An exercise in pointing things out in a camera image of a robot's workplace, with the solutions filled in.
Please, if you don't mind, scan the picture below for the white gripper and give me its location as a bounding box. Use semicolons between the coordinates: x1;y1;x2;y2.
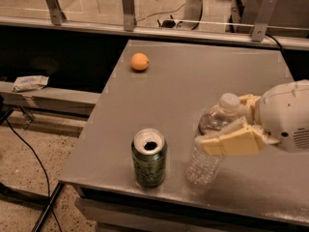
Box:
194;79;309;156

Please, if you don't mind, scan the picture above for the clear plastic water bottle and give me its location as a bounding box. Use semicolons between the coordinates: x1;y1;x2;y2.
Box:
185;93;240;186

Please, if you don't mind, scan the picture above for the green soda can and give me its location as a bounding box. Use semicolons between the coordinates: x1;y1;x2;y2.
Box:
131;129;167;187

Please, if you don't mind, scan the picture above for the orange fruit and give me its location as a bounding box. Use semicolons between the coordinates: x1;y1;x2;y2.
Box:
130;53;149;71

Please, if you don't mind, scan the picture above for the grey metal side shelf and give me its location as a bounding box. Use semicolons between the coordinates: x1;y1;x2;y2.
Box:
0;81;99;116

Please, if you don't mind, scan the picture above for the right metal bracket post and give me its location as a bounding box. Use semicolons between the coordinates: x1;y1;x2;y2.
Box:
251;0;278;43

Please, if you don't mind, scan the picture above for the metal bracket post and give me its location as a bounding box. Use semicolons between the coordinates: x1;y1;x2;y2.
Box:
251;0;278;43
45;0;67;26
122;0;136;32

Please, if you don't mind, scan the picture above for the black cable behind barrier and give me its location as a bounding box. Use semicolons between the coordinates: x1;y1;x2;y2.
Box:
137;2;205;31

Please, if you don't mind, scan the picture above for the middle metal bracket post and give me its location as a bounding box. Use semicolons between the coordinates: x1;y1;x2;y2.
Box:
122;0;136;32

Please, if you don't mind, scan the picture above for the black floor cable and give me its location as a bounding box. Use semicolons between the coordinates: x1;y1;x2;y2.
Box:
4;118;64;232

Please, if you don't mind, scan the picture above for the left metal bracket post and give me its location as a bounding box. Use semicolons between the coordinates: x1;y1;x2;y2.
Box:
45;0;67;26

